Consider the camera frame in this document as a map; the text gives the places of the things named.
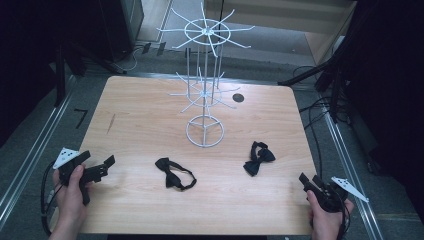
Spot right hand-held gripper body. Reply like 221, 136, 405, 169
308, 176, 370, 214

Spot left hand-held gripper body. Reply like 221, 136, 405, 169
53, 147, 110, 206

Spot black bow tie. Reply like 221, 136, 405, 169
243, 140, 277, 177
154, 157, 198, 192

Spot white wire display rack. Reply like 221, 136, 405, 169
156, 1, 256, 149

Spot person's right hand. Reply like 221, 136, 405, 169
306, 191, 355, 240

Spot person's left hand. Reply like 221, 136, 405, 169
52, 164, 88, 231

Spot black metal stand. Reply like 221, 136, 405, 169
54, 39, 128, 108
278, 0, 358, 124

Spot dark cabinet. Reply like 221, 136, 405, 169
99, 0, 145, 63

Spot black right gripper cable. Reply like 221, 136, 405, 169
336, 196, 352, 240

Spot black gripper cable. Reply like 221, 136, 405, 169
40, 159, 64, 236
336, 196, 352, 240

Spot metal floor rail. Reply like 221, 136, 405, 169
0, 75, 78, 231
323, 112, 384, 240

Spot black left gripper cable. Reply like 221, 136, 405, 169
40, 159, 64, 236

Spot black floor cables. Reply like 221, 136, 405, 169
293, 64, 338, 178

